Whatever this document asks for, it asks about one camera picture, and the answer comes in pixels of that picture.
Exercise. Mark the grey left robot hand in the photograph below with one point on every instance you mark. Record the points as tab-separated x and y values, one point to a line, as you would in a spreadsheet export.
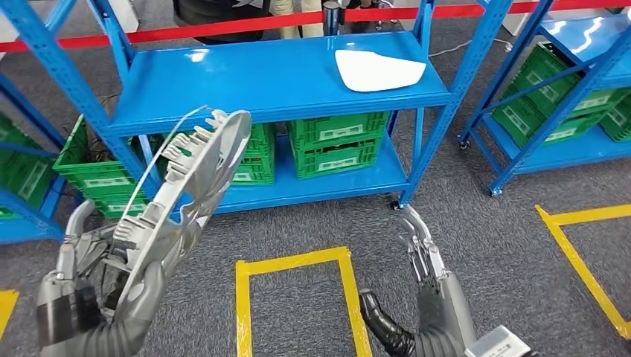
64	305

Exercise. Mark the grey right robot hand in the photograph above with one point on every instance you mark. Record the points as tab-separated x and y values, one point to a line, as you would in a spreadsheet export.
446	310

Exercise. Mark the grey plastic wheel hubcap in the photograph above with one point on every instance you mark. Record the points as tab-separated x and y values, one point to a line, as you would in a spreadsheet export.
217	148

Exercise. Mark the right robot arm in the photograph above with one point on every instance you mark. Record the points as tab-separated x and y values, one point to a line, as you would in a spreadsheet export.
439	345

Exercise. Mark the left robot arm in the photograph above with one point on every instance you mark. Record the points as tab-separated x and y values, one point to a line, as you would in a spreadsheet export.
98	342

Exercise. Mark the blue metal shelf rack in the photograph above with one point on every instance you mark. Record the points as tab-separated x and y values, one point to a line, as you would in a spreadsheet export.
24	229
246	74
557	152

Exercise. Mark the white plastic panel part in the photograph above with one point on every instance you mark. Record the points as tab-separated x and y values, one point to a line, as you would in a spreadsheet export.
374	71

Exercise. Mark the yellow floor tape marking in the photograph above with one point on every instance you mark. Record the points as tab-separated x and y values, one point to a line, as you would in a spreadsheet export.
296	261
7	308

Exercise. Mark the chrome stool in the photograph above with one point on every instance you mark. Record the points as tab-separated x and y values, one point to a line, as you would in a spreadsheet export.
383	24

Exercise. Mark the red barrier belt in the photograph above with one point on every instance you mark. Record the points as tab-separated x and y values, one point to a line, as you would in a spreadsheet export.
197	28

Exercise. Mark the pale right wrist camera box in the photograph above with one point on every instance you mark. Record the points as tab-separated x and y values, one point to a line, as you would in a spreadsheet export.
498	345

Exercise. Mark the chrome barrier post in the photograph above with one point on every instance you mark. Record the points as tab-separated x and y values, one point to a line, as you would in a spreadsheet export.
332	19

